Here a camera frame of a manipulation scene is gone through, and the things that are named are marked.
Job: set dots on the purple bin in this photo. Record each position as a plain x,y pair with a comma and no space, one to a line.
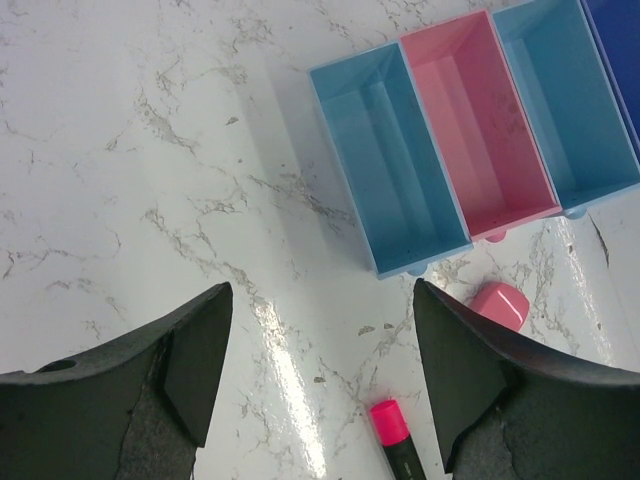
615,27

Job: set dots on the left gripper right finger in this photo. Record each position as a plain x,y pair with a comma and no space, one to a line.
507,407

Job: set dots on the light blue bin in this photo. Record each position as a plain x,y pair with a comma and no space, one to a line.
569,102
383,143

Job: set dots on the pink bin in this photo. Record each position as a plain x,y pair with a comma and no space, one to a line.
476,115

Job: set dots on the pink eraser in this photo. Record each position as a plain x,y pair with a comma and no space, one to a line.
502,303

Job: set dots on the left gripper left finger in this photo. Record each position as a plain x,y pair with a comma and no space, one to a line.
136,407

